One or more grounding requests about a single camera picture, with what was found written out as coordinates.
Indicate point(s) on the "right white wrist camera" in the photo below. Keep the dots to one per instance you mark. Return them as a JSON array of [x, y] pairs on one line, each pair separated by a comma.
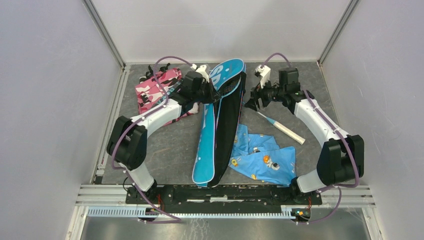
[[263, 72]]

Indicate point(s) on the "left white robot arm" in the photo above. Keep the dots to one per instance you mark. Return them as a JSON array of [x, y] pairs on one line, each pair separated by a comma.
[[127, 143]]

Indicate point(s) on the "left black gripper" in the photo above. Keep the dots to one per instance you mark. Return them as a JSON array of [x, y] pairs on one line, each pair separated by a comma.
[[214, 96]]

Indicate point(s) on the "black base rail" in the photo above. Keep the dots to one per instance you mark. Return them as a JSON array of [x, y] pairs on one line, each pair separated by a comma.
[[173, 203]]

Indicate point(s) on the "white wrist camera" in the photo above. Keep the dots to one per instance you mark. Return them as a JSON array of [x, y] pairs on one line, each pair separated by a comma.
[[203, 70], [263, 72]]

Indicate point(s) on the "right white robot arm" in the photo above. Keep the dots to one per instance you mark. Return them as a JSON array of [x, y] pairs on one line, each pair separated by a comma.
[[341, 159]]

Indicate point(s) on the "blue astronaut print cloth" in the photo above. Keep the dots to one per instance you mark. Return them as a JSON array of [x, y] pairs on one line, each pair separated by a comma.
[[260, 158]]

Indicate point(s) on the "black shuttlecock tube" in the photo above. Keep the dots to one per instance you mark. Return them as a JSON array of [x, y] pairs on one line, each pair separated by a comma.
[[169, 86]]

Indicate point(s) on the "blue sport racket bag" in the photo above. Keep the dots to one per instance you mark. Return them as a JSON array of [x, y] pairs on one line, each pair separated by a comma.
[[219, 126]]

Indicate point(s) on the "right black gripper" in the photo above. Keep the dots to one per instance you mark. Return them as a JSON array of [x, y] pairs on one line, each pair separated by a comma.
[[259, 93]]

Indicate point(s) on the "blue badminton racket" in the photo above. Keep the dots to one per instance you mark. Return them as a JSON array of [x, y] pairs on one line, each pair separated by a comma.
[[299, 139], [229, 87]]

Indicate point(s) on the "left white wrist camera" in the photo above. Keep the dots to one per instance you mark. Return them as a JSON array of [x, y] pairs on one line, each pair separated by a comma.
[[203, 70]]

